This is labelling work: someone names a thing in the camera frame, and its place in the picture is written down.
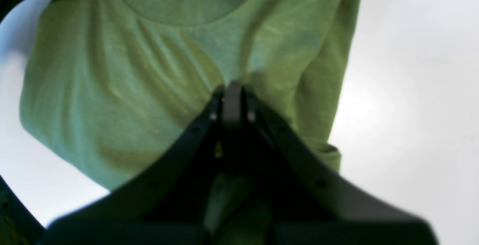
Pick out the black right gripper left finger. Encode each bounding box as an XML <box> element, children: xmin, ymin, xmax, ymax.
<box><xmin>41</xmin><ymin>85</ymin><xmax>225</xmax><ymax>245</ymax></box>

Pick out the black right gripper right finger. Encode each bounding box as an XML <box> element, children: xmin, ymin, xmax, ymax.
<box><xmin>243</xmin><ymin>87</ymin><xmax>438</xmax><ymax>245</ymax></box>

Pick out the olive green T-shirt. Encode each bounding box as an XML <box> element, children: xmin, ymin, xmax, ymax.
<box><xmin>19</xmin><ymin>0</ymin><xmax>360</xmax><ymax>190</ymax></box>

